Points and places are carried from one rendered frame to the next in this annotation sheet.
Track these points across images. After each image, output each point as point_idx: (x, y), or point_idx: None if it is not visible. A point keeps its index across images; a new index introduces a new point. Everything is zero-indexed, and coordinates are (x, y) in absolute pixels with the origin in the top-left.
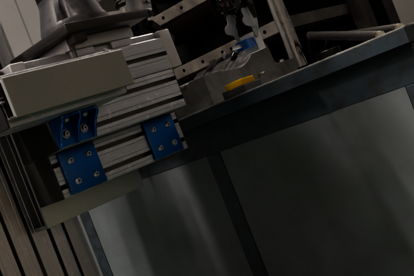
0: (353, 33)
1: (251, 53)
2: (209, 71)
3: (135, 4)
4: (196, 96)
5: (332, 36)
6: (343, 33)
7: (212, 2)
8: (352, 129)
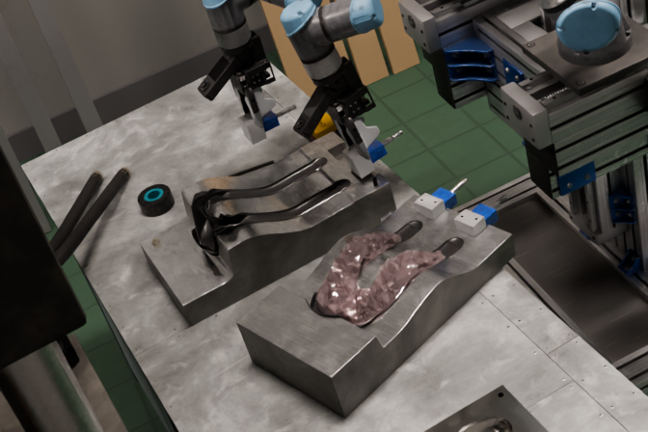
0: (109, 192)
1: (225, 176)
2: (253, 221)
3: (332, 51)
4: None
5: (93, 219)
6: (100, 203)
7: (267, 67)
8: None
